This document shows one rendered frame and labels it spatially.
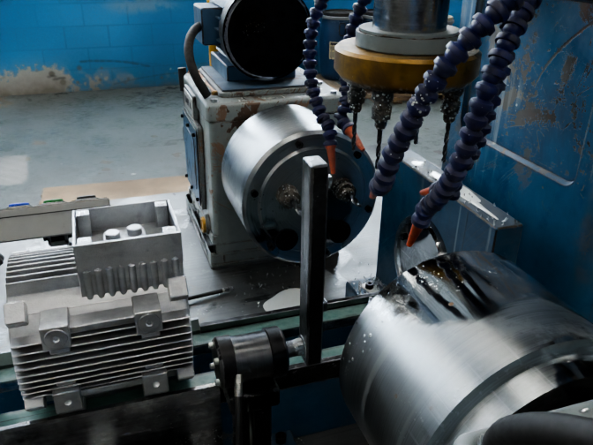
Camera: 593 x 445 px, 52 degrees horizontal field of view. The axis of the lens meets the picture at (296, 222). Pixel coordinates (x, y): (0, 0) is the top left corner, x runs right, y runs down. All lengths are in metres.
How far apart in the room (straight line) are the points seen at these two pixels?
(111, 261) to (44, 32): 5.55
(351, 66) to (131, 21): 5.54
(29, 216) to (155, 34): 5.32
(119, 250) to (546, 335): 0.45
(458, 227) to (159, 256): 0.39
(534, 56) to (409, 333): 0.46
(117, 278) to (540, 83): 0.60
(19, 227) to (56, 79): 5.32
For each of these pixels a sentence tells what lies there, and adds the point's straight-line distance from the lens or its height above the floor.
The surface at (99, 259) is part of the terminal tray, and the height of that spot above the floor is 1.12.
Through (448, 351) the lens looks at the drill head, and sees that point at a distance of 0.55.
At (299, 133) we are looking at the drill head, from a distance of 1.01.
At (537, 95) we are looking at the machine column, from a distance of 0.89.
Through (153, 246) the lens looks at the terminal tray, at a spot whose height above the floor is 1.13.
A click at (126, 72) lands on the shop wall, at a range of 6.30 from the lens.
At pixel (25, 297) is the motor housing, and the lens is 0.76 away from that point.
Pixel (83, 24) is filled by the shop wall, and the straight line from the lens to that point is 6.21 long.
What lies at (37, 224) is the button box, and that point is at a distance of 1.01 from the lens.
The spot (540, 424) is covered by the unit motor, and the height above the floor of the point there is 1.26.
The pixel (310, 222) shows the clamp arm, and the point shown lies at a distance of 0.64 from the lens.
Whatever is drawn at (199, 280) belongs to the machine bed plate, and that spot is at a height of 0.80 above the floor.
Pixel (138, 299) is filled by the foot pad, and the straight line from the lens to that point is 0.73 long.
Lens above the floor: 1.47
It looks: 26 degrees down
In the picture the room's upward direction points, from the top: 1 degrees clockwise
